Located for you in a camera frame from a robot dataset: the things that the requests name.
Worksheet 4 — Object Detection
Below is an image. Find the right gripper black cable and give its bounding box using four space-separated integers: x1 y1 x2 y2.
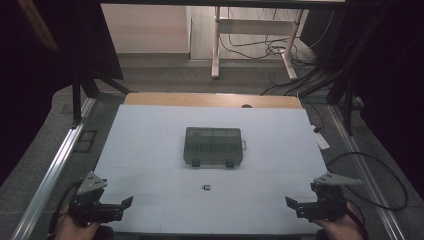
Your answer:
346 199 369 240

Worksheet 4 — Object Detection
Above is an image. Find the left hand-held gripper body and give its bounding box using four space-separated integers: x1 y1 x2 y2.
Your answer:
68 170 125 228

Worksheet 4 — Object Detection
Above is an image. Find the grey transparent compartment box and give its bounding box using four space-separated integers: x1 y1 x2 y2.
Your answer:
183 126 247 169

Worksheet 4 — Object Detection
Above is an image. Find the black curtain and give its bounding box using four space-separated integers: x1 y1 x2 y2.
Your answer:
299 0 424 201
0 0 124 188

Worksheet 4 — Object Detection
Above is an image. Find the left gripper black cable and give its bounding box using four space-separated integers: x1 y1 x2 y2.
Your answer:
49 179 84 239

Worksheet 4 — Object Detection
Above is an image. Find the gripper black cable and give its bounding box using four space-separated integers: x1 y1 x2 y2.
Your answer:
49 179 84 239
346 199 369 240

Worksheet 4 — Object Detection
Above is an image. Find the tangle of black floor cables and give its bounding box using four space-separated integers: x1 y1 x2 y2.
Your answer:
218 8 334 68

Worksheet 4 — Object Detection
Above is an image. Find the thick black floor cable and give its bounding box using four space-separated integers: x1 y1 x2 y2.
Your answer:
259 66 323 98

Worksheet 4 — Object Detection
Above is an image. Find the white table cover sheet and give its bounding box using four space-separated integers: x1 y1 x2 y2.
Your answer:
93 104 331 235

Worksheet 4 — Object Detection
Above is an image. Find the aluminium rail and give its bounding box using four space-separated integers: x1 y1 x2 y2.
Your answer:
328 104 406 240
10 97 97 240

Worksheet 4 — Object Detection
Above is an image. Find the thin black cable with plug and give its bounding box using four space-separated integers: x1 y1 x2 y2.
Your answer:
304 99 326 134

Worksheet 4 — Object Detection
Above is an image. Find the looped black floor cable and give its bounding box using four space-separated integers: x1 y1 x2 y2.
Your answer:
326 152 409 212

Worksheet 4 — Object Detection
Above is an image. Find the white paper tag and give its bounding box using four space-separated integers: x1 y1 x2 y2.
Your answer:
311 124 331 150

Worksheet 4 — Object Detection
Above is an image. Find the white desk frame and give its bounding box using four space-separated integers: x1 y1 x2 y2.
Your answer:
211 6 305 81

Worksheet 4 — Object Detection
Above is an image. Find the person's right hand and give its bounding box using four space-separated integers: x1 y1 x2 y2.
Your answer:
314 201 366 240

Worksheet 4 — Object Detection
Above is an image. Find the black metal stand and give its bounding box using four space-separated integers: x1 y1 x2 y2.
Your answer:
297 66 355 137
71 69 134 128

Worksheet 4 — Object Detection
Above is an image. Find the person's left hand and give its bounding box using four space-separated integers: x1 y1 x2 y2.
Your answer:
54 203 101 240

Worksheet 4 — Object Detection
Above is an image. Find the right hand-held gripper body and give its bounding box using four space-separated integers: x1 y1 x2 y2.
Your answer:
309 172 363 224

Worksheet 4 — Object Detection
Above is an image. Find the black overhead bar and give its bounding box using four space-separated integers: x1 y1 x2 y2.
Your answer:
99 0 348 10

